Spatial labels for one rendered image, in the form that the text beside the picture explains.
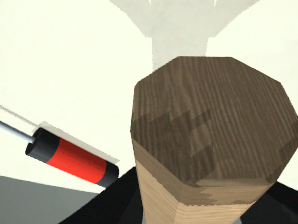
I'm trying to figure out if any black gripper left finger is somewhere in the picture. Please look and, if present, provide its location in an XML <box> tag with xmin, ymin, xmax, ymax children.
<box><xmin>60</xmin><ymin>167</ymin><xmax>144</xmax><ymax>224</ymax></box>

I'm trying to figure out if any wooden-handled tool with thin metal shaft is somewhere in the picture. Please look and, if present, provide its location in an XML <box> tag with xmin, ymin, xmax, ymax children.
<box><xmin>129</xmin><ymin>56</ymin><xmax>298</xmax><ymax>224</ymax></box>

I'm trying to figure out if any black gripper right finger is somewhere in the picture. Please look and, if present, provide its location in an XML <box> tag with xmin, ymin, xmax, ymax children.
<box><xmin>239</xmin><ymin>181</ymin><xmax>298</xmax><ymax>224</ymax></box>

